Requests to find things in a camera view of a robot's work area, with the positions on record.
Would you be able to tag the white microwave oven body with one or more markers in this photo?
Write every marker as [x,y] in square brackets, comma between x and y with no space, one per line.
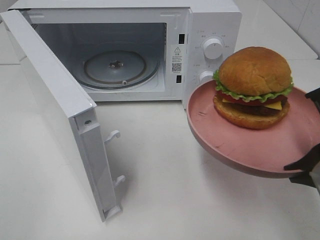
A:
[76,30]

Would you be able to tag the pink round plate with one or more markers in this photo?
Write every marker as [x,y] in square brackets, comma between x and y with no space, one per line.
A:
[264,152]

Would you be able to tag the glass microwave turntable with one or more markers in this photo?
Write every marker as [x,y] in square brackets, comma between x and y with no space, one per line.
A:
[118,69]

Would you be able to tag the white microwave door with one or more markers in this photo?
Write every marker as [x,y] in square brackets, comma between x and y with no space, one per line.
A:
[68,110]

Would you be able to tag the upper white power knob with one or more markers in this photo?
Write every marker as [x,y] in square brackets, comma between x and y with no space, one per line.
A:
[212,48]

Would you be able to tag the toy burger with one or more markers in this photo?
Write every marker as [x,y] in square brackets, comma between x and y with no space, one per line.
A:
[252,87]

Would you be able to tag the white warning label sticker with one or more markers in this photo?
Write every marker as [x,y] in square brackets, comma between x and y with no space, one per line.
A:
[177,58]

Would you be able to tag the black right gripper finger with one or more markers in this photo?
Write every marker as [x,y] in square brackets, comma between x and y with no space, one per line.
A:
[314,95]
[310,169]

